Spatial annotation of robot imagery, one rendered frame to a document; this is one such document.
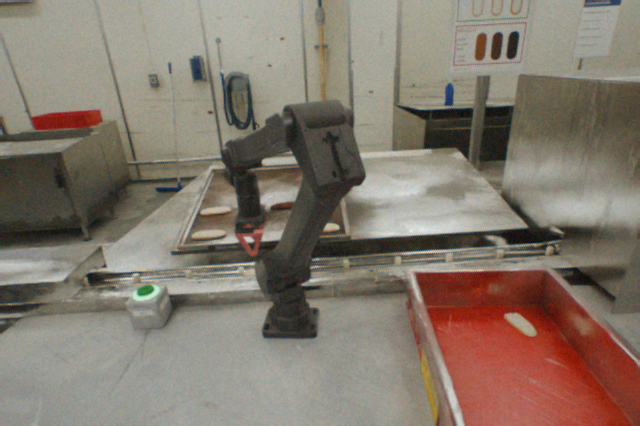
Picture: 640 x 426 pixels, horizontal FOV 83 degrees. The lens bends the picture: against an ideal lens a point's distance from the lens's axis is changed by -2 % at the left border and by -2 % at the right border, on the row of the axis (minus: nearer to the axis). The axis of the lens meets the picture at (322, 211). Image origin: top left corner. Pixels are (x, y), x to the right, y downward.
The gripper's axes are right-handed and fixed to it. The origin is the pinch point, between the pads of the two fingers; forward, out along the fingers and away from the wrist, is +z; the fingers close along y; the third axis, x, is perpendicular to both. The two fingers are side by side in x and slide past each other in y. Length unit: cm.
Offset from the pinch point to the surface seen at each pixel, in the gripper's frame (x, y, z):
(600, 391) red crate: 63, 42, 10
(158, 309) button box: -20.4, 16.4, 6.0
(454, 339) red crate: 43, 27, 10
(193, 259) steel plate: -22.1, -14.9, 11.5
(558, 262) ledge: 78, 7, 7
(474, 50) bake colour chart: 86, -76, -44
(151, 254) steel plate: -37.0, -20.0, 11.6
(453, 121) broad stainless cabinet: 116, -164, 1
